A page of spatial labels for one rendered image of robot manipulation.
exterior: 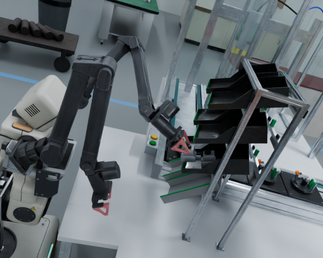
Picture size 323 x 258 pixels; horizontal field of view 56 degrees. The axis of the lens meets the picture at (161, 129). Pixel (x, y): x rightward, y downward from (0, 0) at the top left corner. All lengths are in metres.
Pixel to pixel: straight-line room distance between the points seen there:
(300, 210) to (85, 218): 1.22
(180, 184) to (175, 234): 0.24
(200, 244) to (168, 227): 0.17
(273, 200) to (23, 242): 1.49
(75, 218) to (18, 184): 0.30
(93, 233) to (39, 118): 0.54
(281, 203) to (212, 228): 0.49
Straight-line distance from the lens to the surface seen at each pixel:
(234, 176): 1.84
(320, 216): 2.06
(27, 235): 2.13
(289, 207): 1.96
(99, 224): 1.45
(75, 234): 1.41
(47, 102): 1.23
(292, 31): 2.45
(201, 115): 1.43
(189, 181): 1.49
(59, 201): 2.69
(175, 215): 1.60
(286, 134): 1.19
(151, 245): 1.44
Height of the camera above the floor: 1.98
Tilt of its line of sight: 31 degrees down
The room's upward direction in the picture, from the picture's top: 19 degrees clockwise
